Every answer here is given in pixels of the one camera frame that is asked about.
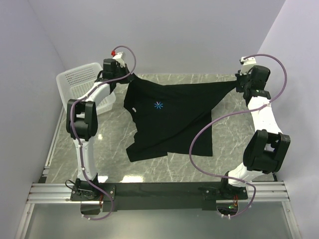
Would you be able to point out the black t-shirt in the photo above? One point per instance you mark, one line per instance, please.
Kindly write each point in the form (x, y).
(168, 117)

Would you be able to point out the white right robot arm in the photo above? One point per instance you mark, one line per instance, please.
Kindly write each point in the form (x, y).
(268, 146)

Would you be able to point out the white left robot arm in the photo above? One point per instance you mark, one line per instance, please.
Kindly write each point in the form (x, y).
(82, 123)

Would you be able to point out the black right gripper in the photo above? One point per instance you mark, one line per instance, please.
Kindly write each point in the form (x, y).
(239, 77)

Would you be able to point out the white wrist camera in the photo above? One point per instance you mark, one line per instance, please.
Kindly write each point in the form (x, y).
(247, 64)
(119, 57)

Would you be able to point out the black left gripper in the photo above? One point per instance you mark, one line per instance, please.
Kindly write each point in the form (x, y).
(125, 69)

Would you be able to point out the white plastic basket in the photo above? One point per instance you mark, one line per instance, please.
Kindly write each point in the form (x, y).
(74, 83)

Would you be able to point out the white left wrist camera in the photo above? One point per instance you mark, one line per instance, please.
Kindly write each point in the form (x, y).
(119, 57)

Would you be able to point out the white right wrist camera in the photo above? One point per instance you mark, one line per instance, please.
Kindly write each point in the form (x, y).
(247, 64)

